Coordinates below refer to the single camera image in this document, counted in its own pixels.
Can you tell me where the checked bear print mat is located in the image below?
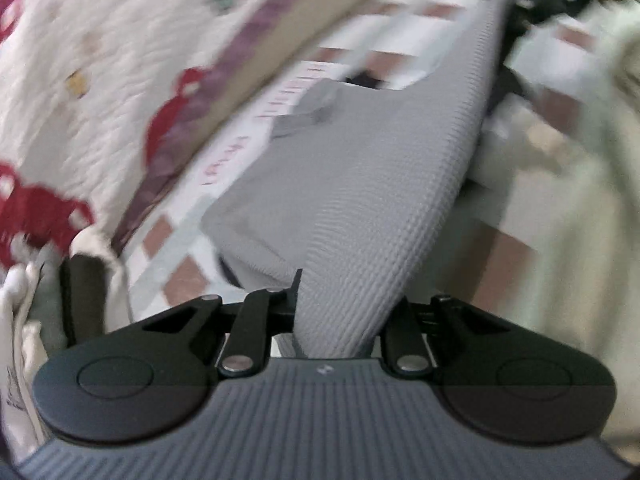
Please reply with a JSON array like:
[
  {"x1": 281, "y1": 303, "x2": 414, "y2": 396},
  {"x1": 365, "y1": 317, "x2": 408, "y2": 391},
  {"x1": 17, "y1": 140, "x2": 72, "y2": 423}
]
[{"x1": 120, "y1": 0, "x2": 640, "y2": 321}]

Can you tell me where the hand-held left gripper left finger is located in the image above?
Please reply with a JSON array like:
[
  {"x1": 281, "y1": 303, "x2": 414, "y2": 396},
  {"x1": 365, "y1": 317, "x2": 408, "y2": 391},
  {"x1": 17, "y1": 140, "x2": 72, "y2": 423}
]
[{"x1": 141, "y1": 269, "x2": 303, "y2": 377}]

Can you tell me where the light green blanket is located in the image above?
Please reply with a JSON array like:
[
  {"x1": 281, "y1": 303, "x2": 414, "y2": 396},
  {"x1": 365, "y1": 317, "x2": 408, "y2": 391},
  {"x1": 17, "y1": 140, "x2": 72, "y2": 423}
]
[{"x1": 500, "y1": 5, "x2": 640, "y2": 461}]

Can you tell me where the grey folded garment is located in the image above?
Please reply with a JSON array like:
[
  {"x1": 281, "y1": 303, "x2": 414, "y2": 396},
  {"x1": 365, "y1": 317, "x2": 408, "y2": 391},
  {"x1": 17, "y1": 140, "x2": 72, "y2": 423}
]
[{"x1": 25, "y1": 260, "x2": 68, "y2": 351}]

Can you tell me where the off-white folded garment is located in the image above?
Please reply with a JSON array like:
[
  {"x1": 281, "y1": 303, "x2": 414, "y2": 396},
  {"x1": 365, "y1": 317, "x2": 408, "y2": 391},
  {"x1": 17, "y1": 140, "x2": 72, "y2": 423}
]
[{"x1": 67, "y1": 225, "x2": 133, "y2": 331}]

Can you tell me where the stack of folded clothes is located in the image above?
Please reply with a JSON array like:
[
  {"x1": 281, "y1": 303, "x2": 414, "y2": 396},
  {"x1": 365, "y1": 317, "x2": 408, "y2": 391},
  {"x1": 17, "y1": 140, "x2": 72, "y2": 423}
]
[
  {"x1": 0, "y1": 260, "x2": 66, "y2": 461},
  {"x1": 59, "y1": 254, "x2": 110, "y2": 348}
]

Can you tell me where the grey shirt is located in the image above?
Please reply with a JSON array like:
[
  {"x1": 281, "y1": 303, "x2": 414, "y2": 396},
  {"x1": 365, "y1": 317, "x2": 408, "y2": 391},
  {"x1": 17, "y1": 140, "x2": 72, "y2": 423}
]
[{"x1": 200, "y1": 0, "x2": 518, "y2": 361}]

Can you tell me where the bear print quilt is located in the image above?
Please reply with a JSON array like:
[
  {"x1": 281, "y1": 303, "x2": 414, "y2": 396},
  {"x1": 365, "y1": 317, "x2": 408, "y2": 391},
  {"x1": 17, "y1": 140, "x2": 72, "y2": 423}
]
[{"x1": 0, "y1": 0, "x2": 351, "y2": 271}]

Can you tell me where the beige bed base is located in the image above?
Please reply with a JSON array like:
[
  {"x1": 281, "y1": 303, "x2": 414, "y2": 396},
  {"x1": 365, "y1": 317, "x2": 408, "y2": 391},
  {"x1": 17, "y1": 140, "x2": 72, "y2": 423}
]
[{"x1": 210, "y1": 0, "x2": 391, "y2": 131}]

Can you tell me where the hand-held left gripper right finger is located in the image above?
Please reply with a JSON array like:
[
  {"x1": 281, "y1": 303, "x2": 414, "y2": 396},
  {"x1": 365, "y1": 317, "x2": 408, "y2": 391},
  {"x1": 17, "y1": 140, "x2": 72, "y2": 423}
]
[{"x1": 381, "y1": 294, "x2": 512, "y2": 377}]

